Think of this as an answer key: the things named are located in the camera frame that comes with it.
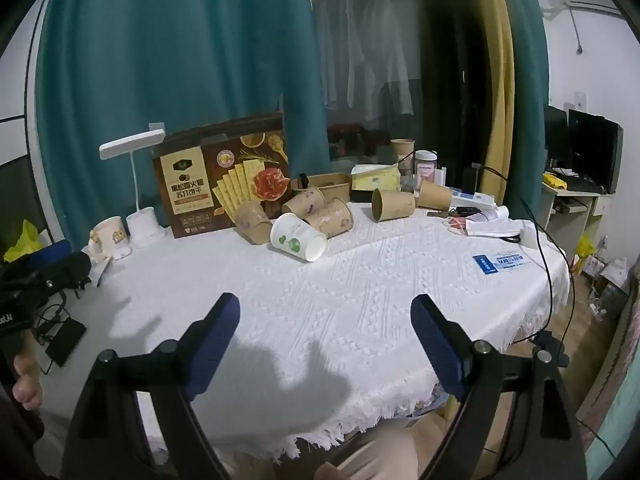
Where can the hanging white clothes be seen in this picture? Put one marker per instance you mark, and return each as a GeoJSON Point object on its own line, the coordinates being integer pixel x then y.
{"type": "Point", "coordinates": [365, 45]}

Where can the black computer monitor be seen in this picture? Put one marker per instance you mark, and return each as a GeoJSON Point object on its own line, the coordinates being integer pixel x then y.
{"type": "Point", "coordinates": [595, 150]}
{"type": "Point", "coordinates": [554, 135]}

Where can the yellow plastic bag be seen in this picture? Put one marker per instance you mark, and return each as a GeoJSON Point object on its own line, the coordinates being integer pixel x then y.
{"type": "Point", "coordinates": [22, 242]}

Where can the white wall socket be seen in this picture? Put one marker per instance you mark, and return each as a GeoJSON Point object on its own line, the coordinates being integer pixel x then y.
{"type": "Point", "coordinates": [579, 99]}

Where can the beige rectangular container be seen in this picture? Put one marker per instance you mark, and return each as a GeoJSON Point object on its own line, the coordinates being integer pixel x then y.
{"type": "Point", "coordinates": [330, 185]}

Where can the white printed mug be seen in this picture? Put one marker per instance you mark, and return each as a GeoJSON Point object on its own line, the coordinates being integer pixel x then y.
{"type": "Point", "coordinates": [111, 237]}

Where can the black smartphone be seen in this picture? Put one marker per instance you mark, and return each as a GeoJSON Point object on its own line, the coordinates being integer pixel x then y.
{"type": "Point", "coordinates": [66, 341]}

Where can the tall brown paper cup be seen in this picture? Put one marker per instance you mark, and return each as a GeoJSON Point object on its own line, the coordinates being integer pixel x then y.
{"type": "Point", "coordinates": [402, 152]}

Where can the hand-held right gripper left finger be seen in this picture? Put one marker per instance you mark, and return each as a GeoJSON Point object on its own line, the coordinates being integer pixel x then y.
{"type": "Point", "coordinates": [216, 340]}

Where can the white green-print paper cup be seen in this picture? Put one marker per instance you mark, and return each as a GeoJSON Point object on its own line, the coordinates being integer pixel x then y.
{"type": "Point", "coordinates": [295, 237]}

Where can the clear jar with label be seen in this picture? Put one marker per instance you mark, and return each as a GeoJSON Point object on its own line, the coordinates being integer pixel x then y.
{"type": "Point", "coordinates": [425, 165]}

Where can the person's left hand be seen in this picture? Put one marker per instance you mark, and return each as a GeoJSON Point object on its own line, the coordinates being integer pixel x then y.
{"type": "Point", "coordinates": [27, 385]}

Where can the white air conditioner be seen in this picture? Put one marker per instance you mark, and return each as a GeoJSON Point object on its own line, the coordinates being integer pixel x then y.
{"type": "Point", "coordinates": [582, 2]}

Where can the person's leg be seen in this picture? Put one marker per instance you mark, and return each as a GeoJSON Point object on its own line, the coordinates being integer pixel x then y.
{"type": "Point", "coordinates": [385, 452]}

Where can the light wooden computer desk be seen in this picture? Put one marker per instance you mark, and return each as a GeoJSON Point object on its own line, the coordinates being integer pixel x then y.
{"type": "Point", "coordinates": [575, 210]}

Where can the white paper sheets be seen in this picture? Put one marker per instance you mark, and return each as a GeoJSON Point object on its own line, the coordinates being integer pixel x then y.
{"type": "Point", "coordinates": [492, 220]}

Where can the blue and white card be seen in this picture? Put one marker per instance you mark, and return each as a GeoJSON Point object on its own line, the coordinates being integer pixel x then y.
{"type": "Point", "coordinates": [500, 261]}

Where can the white and blue flat box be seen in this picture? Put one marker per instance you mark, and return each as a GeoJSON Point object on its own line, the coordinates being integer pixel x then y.
{"type": "Point", "coordinates": [470, 199]}

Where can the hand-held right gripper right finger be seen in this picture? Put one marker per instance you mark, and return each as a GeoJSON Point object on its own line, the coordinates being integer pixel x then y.
{"type": "Point", "coordinates": [434, 342]}

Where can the brown cracker box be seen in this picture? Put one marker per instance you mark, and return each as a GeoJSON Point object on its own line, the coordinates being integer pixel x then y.
{"type": "Point", "coordinates": [200, 185]}

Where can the black key fob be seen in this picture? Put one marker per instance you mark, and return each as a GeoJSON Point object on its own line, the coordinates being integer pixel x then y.
{"type": "Point", "coordinates": [463, 211]}

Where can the teal curtain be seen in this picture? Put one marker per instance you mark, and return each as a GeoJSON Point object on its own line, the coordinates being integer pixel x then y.
{"type": "Point", "coordinates": [527, 60]}
{"type": "Point", "coordinates": [175, 45]}

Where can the yellow packet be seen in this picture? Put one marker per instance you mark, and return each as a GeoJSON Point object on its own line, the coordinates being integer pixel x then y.
{"type": "Point", "coordinates": [555, 179]}

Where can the white desk lamp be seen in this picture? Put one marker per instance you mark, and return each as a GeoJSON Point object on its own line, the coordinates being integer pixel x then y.
{"type": "Point", "coordinates": [132, 144]}

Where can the yellow tissue pack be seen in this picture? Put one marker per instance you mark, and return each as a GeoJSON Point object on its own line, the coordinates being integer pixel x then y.
{"type": "Point", "coordinates": [375, 176]}

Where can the small yellow bag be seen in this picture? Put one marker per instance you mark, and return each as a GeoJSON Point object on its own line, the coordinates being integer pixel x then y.
{"type": "Point", "coordinates": [586, 252]}

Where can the white textured tablecloth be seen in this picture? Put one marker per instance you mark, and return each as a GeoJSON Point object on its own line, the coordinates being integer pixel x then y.
{"type": "Point", "coordinates": [320, 305]}

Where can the yellow curtain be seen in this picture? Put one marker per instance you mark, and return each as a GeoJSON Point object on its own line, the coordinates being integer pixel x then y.
{"type": "Point", "coordinates": [492, 60]}

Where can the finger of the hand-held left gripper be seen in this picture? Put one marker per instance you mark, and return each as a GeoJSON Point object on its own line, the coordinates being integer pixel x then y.
{"type": "Point", "coordinates": [50, 254]}
{"type": "Point", "coordinates": [67, 267]}

